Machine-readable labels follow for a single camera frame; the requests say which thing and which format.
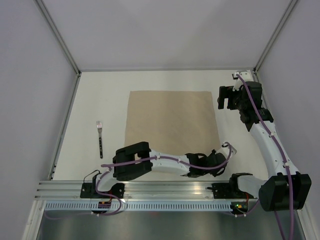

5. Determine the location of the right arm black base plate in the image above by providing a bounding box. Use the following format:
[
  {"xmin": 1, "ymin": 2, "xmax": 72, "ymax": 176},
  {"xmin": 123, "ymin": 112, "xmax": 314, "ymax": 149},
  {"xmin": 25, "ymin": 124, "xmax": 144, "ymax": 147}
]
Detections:
[{"xmin": 206, "ymin": 183, "xmax": 237, "ymax": 199}]

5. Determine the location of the white slotted cable duct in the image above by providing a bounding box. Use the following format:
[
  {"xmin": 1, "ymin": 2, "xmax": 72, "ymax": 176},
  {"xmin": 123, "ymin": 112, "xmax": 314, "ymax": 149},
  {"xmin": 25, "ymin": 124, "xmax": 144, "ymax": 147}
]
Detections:
[{"xmin": 44, "ymin": 200, "xmax": 232, "ymax": 212}]

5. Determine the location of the aluminium frame post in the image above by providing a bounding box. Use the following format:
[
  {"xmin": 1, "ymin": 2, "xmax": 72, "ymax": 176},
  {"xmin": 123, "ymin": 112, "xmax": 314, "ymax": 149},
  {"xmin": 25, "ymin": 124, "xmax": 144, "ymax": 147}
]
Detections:
[
  {"xmin": 34, "ymin": 0, "xmax": 82, "ymax": 76},
  {"xmin": 253, "ymin": 0, "xmax": 300, "ymax": 74}
]

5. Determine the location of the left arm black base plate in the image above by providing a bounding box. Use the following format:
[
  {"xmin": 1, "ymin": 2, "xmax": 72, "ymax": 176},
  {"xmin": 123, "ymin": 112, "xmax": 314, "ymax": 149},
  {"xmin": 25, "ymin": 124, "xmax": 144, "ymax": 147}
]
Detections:
[{"xmin": 79, "ymin": 182, "xmax": 126, "ymax": 200}]

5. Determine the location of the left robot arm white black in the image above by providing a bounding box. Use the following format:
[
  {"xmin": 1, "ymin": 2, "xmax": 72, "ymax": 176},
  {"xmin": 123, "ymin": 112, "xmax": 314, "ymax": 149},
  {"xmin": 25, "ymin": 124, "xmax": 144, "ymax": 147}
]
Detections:
[{"xmin": 80, "ymin": 141, "xmax": 234, "ymax": 199}]

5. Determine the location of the aluminium mounting rail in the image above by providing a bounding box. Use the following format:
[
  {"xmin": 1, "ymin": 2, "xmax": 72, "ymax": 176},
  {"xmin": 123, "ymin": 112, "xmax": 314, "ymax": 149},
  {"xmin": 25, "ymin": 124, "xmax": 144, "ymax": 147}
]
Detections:
[{"xmin": 34, "ymin": 180, "xmax": 254, "ymax": 201}]

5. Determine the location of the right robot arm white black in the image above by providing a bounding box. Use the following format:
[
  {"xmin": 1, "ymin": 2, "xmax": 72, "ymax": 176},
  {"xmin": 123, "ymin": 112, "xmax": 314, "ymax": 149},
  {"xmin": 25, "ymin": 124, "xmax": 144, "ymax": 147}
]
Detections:
[{"xmin": 217, "ymin": 81, "xmax": 312, "ymax": 212}]

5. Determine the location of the right aluminium frame post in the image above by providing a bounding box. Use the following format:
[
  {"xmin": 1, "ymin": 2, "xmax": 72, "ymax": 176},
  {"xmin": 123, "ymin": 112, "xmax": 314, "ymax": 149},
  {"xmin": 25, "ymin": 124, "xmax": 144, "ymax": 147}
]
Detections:
[{"xmin": 253, "ymin": 0, "xmax": 300, "ymax": 74}]

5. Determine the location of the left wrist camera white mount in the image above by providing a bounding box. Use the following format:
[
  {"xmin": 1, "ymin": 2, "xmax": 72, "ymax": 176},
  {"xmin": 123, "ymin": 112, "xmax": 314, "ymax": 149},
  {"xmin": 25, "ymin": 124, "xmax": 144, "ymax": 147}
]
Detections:
[{"xmin": 220, "ymin": 141, "xmax": 237, "ymax": 161}]

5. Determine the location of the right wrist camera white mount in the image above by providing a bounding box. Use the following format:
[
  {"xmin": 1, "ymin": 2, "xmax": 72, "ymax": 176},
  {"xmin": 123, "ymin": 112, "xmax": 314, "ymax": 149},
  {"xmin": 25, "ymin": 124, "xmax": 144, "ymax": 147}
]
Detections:
[{"xmin": 232, "ymin": 70, "xmax": 254, "ymax": 92}]

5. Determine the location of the beige cloth napkin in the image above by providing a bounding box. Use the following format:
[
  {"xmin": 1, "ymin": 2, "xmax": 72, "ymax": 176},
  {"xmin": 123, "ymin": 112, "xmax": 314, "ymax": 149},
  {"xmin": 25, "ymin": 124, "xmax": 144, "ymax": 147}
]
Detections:
[{"xmin": 124, "ymin": 90, "xmax": 221, "ymax": 155}]

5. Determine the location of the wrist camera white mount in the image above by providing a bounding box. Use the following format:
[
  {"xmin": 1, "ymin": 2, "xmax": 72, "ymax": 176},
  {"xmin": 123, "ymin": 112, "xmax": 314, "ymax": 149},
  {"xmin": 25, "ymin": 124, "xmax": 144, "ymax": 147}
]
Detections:
[
  {"xmin": 220, "ymin": 141, "xmax": 237, "ymax": 161},
  {"xmin": 232, "ymin": 70, "xmax": 254, "ymax": 92}
]

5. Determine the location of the silver fork black handle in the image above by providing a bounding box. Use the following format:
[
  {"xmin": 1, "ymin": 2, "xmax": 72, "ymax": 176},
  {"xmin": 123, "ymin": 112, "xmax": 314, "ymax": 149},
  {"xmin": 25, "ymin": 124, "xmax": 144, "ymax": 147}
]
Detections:
[{"xmin": 96, "ymin": 121, "xmax": 103, "ymax": 159}]

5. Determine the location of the left aluminium frame post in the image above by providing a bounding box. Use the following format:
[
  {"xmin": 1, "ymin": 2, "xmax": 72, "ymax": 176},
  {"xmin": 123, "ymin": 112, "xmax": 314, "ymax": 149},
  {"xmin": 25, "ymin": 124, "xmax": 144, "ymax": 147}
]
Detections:
[{"xmin": 34, "ymin": 0, "xmax": 82, "ymax": 76}]

